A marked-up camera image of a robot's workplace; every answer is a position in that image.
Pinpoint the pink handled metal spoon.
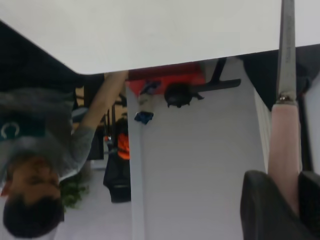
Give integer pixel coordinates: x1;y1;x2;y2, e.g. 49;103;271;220
267;0;302;218

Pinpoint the red orange box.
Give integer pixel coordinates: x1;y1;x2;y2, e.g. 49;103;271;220
125;62;206;97

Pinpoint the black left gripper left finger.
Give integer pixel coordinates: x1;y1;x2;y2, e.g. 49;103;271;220
240;169;316;240

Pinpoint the green plant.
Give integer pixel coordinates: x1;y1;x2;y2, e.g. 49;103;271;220
59;172;90;211

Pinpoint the black metal bar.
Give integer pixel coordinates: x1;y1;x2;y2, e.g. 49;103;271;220
197;57;242;94

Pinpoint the bare person forearm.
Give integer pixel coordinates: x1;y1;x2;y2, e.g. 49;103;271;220
79;70;129;132

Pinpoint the person in grey shirt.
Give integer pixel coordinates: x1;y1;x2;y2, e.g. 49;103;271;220
0;88;95;238

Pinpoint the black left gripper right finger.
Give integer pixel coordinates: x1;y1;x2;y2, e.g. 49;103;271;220
297;171;320;234

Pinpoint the black round caster object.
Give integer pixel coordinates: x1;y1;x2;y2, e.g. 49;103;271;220
163;82;205;109

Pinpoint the blue cloth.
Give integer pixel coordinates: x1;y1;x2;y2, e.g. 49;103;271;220
134;111;155;126

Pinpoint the black panel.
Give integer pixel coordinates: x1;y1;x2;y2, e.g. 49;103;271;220
0;19;85;94
236;44;320;113

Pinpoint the orange vest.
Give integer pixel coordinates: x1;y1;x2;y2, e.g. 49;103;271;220
116;132;131;160

